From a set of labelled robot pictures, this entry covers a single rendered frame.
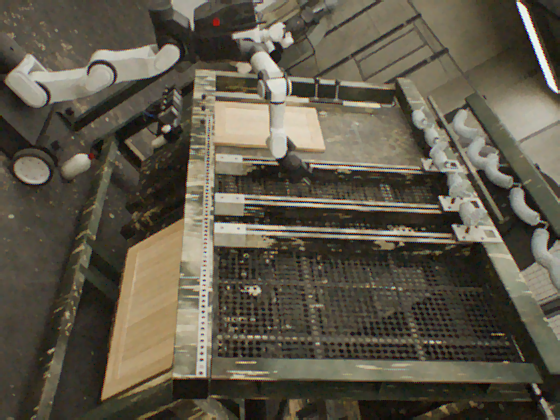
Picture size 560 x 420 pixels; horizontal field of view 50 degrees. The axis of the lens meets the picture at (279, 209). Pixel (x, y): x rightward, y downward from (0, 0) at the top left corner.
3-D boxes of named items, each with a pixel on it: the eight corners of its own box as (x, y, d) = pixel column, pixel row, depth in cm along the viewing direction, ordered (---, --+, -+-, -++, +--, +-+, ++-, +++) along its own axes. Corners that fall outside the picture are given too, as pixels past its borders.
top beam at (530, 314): (392, 91, 378) (396, 77, 372) (407, 93, 379) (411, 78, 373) (538, 392, 204) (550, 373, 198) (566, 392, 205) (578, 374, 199)
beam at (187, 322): (194, 85, 365) (195, 68, 358) (214, 87, 366) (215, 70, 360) (170, 399, 191) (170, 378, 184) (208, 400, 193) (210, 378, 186)
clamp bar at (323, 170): (214, 164, 289) (217, 120, 275) (451, 178, 305) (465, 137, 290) (214, 175, 281) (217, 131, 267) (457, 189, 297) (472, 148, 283)
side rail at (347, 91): (214, 87, 366) (215, 70, 360) (390, 100, 381) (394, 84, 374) (214, 91, 361) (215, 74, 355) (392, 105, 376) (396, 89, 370)
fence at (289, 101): (215, 97, 343) (215, 91, 340) (377, 109, 356) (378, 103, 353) (214, 101, 339) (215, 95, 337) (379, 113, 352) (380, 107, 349)
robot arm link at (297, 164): (292, 188, 275) (276, 171, 269) (290, 176, 283) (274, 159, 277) (314, 173, 271) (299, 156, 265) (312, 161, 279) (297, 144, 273)
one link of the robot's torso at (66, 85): (11, 89, 288) (104, 60, 283) (22, 71, 304) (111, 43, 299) (29, 117, 298) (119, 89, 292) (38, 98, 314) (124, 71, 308)
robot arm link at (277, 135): (271, 159, 262) (272, 130, 256) (267, 151, 270) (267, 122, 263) (286, 158, 264) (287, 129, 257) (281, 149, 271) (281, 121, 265)
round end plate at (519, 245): (393, 204, 355) (524, 137, 333) (397, 210, 358) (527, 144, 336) (431, 303, 292) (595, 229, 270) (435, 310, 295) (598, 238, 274)
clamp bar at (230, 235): (213, 233, 248) (217, 185, 234) (486, 245, 264) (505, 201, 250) (213, 249, 241) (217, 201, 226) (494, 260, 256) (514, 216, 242)
